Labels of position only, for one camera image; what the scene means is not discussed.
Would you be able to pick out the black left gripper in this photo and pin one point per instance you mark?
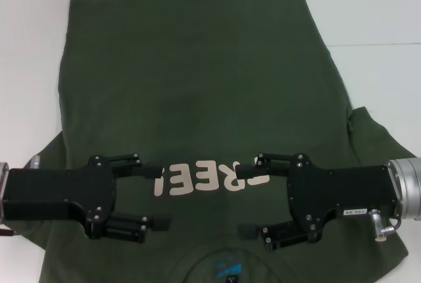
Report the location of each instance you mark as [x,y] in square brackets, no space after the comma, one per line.
[59,187]

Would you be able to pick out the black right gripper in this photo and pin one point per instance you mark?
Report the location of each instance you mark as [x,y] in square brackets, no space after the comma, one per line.
[338,186]

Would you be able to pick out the dark green printed t-shirt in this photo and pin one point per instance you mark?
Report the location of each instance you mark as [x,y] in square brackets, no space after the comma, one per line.
[197,66]

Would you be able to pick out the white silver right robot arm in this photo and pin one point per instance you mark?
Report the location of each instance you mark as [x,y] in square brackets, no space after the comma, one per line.
[408,187]

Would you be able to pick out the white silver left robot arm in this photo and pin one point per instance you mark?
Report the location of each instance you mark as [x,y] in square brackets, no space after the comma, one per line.
[2,177]

